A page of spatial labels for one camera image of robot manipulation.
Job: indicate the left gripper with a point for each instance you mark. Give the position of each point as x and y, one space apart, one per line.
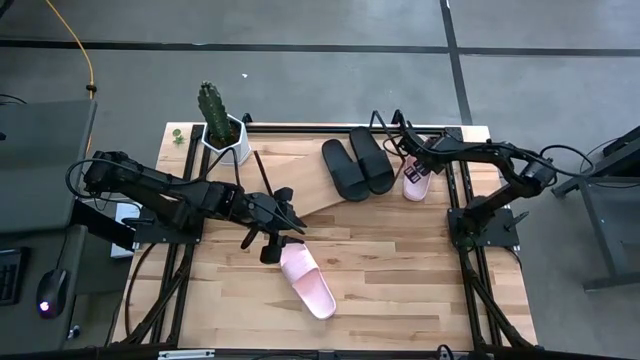
260 210

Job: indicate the black rubber slide sandal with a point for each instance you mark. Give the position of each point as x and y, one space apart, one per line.
372 160
345 172

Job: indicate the white frame bracket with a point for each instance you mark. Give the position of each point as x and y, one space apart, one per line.
185 354

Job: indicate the small green plant sprig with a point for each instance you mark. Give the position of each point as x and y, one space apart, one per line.
178 136

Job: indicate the dark grey desk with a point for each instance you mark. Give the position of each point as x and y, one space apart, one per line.
40 165

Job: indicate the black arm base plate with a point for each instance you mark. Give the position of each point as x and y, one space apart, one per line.
150 234
502 230

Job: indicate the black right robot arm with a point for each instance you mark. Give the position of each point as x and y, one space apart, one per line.
500 152

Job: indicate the black side desk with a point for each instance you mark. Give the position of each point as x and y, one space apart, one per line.
605 240

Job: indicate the green cactus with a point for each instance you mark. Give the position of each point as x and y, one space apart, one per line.
215 112

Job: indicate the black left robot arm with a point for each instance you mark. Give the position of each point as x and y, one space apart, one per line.
150 185

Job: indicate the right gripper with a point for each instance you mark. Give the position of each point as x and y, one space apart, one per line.
415 145

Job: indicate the black aluminium rig frame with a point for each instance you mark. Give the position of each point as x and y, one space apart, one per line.
310 129

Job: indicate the white plant pot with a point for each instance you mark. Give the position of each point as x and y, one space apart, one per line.
240 150

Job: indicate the black computer mouse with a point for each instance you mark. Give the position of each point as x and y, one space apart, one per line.
52 290

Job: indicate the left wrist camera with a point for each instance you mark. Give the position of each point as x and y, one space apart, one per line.
283 194

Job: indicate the wooden shelf with black frame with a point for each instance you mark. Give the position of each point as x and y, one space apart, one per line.
310 180

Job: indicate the pink rubber slide sandal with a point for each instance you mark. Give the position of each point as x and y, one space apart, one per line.
417 192
310 285

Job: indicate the black keyboard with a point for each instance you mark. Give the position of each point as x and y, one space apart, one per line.
10 277

